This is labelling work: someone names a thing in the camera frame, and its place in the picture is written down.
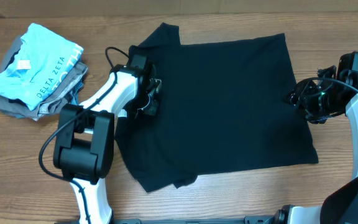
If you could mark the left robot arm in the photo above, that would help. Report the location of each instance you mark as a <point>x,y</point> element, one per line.
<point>84,145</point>

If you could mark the light blue folded t-shirt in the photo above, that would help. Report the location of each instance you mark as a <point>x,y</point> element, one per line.
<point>41,64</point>

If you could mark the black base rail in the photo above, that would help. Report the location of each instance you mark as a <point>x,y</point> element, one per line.
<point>246,220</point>

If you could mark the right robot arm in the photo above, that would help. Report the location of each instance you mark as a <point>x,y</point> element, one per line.
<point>333,92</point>

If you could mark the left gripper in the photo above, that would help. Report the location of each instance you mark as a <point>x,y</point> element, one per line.
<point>152,108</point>

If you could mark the black t-shirt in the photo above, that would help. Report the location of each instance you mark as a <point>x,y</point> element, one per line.
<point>222,109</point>

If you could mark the dark blue folded shirt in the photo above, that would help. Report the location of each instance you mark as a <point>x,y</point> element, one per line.
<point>50,107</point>

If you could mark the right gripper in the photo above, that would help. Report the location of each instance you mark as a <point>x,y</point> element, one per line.
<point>299,94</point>

